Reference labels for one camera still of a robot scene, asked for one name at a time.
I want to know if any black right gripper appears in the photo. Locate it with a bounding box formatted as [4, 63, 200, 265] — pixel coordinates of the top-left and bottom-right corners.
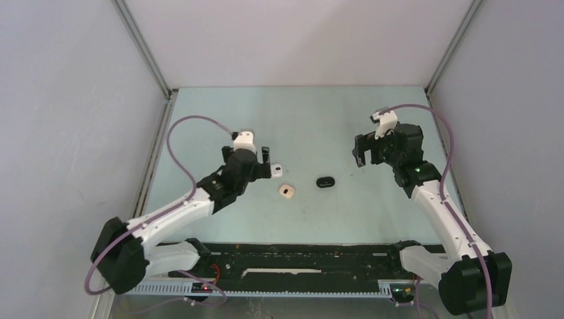
[352, 126, 402, 168]

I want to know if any white earbud charging case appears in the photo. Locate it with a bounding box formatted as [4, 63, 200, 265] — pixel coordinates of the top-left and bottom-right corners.
[270, 163, 283, 178]

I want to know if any black earbud charging case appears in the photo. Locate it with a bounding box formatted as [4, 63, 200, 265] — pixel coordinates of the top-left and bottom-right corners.
[316, 176, 336, 189]

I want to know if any beige earbud charging case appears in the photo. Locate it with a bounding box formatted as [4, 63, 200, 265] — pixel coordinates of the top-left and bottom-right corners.
[279, 184, 295, 199]

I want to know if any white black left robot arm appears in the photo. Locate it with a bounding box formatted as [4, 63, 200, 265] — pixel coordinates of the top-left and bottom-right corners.
[90, 146, 283, 294]

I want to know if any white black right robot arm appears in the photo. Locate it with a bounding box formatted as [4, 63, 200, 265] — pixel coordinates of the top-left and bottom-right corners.
[352, 124, 512, 315]

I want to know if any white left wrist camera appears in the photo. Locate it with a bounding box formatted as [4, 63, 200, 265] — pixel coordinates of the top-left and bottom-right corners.
[231, 129, 257, 154]

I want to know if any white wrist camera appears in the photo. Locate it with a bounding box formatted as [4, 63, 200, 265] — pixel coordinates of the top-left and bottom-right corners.
[231, 129, 257, 154]
[370, 108, 398, 140]

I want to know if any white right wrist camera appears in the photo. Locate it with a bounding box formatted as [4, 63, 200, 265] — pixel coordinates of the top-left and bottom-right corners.
[370, 108, 398, 140]

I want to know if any aluminium corner post left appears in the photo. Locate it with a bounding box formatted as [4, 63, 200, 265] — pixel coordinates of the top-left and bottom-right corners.
[112, 0, 172, 99]

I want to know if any aluminium corner post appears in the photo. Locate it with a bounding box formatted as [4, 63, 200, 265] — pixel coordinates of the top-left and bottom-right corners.
[112, 0, 172, 99]
[425, 0, 485, 98]

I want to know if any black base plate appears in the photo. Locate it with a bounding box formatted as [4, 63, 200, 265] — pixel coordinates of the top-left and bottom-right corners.
[189, 243, 417, 292]

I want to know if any white slotted cable duct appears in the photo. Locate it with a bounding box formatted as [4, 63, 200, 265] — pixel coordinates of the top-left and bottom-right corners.
[126, 280, 392, 298]

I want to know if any aluminium corner post right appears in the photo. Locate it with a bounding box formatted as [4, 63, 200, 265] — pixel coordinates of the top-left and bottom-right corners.
[425, 0, 485, 98]

